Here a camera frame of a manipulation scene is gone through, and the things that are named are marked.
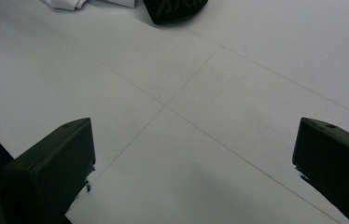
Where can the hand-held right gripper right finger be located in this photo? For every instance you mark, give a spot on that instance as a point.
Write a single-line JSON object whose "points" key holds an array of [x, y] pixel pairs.
{"points": [[337, 165]]}

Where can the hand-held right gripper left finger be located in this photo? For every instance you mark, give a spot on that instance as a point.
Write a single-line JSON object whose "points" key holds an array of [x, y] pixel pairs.
{"points": [[51, 174]]}

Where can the white cloth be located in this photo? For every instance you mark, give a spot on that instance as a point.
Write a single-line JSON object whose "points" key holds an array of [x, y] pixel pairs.
{"points": [[67, 3]]}

